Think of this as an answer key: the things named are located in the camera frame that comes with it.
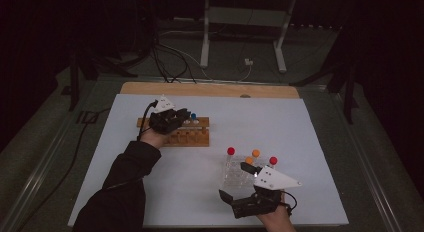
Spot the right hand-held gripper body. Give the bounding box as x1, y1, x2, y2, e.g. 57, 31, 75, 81
230, 165, 303, 220

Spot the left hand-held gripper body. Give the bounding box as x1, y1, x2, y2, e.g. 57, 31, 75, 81
148, 95, 183, 135

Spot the clear acrylic test tube rack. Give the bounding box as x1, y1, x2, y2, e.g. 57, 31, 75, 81
221, 155, 268, 190

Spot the wooden test tube rack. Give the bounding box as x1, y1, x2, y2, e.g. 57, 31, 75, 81
136, 116, 211, 148

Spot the person's left hand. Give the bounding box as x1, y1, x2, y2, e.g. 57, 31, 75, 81
141, 127, 176, 150

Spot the person's right hand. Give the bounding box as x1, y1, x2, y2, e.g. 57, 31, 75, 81
256, 191, 295, 227

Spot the white table sheet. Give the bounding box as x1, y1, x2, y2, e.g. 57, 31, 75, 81
67, 93, 349, 228

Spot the white metal stand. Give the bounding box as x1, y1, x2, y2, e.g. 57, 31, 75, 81
199, 0, 298, 74

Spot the black tripod stand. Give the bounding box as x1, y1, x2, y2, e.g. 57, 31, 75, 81
61, 41, 138, 112
289, 55, 360, 125

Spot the left hand-held gripper cable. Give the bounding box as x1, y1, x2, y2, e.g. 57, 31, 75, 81
136, 99, 158, 142

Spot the hand-held gripper cable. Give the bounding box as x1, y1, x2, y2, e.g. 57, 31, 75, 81
136, 99, 158, 142
281, 190, 298, 217

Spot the right hand-held gripper cable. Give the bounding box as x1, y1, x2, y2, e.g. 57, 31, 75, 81
281, 190, 298, 217

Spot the black cable bundle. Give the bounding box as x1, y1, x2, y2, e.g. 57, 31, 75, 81
150, 41, 198, 84

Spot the white cable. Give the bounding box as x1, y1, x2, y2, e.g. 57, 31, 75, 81
159, 30, 254, 83

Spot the black floor cable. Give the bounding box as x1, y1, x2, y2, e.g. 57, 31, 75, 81
16, 106, 112, 232

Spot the metal frame rail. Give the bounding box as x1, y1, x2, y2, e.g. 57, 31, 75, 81
329, 90, 403, 232
0, 76, 111, 232

